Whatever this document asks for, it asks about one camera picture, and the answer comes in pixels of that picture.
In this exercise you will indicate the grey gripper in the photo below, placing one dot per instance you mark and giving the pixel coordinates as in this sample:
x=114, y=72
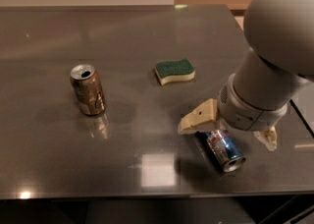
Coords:
x=245, y=110

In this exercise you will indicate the blue silver redbull can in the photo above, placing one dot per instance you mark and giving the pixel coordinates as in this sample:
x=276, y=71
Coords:
x=221, y=148

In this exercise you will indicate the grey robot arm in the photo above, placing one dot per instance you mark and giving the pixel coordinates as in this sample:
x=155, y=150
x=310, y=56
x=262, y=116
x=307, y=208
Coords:
x=279, y=63

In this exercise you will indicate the brown soda can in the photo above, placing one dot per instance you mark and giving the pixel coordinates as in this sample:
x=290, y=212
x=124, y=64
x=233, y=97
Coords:
x=88, y=89

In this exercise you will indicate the grey side table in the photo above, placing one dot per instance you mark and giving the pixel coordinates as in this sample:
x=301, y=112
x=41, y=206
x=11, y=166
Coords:
x=303, y=104

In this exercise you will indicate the green yellow sponge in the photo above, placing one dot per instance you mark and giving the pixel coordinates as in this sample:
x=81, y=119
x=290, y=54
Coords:
x=174, y=71

